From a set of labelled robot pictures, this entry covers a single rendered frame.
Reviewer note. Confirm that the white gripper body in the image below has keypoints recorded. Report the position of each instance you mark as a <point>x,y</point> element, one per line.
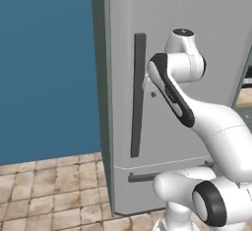
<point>148,85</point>

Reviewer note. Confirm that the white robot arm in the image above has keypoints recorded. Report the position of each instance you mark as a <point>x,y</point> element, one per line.
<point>223,136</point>

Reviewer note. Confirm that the grey fridge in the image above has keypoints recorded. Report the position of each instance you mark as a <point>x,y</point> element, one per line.
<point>102,77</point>

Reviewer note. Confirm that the grey fridge door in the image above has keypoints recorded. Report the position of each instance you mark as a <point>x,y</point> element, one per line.
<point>170,9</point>

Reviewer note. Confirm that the grey fridge drawer front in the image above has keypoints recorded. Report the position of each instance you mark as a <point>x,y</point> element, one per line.
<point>138,195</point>

